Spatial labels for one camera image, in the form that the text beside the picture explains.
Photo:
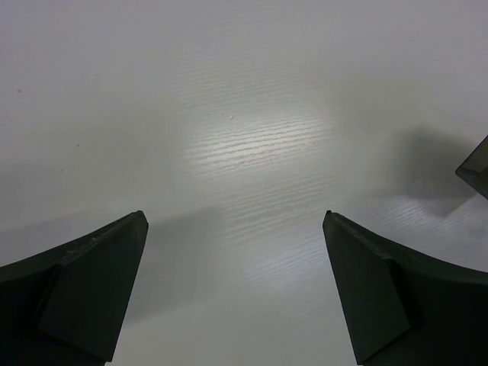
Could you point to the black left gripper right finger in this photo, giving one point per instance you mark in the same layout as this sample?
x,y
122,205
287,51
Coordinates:
x,y
403,307

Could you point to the smoky transparent plastic box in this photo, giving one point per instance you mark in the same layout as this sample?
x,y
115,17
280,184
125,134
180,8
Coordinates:
x,y
473,170

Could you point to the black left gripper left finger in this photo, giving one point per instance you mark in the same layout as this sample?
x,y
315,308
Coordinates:
x,y
66,306

